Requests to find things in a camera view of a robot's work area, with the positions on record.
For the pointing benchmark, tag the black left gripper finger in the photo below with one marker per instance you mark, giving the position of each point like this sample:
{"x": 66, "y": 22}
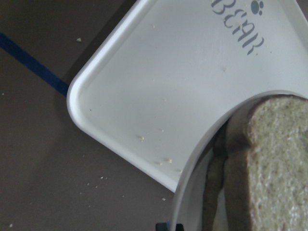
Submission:
{"x": 165, "y": 227}

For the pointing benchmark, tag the white plate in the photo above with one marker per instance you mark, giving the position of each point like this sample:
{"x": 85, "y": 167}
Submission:
{"x": 213, "y": 194}

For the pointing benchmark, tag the toasted bread slice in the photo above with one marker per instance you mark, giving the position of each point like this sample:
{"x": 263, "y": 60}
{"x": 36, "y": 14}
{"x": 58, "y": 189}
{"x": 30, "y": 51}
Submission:
{"x": 277, "y": 165}

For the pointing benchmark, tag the white bear tray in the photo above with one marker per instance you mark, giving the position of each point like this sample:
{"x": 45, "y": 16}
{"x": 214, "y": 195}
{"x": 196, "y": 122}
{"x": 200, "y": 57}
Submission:
{"x": 173, "y": 71}

